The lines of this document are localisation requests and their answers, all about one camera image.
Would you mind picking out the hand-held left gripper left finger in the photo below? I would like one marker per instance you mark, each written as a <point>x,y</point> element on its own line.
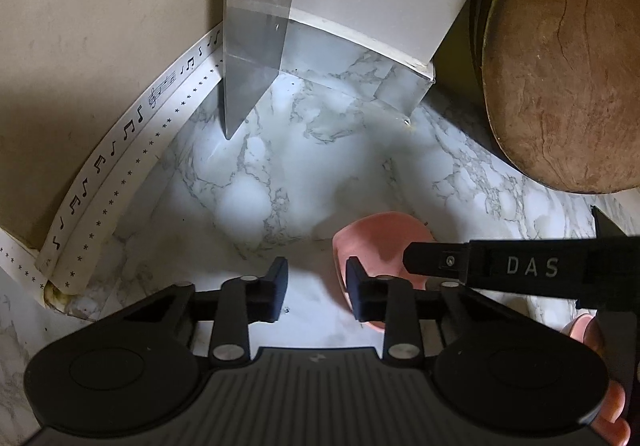
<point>281,287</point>

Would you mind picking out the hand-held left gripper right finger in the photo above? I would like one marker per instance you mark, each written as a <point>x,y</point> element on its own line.
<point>356,292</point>

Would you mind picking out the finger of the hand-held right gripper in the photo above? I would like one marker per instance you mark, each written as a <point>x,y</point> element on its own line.
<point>430,258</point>

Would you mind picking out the pink heart-shaped bowl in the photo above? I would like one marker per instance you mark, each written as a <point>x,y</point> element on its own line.
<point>370,238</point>

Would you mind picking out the person's right hand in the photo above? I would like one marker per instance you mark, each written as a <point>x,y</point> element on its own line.
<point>612,421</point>

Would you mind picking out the round wooden cutting board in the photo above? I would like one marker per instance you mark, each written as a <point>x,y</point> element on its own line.
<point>565,65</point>

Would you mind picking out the music note paper strip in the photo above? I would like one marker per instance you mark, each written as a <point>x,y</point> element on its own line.
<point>125,135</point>

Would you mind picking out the shiny metal panel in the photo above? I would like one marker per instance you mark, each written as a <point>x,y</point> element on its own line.
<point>255,25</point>

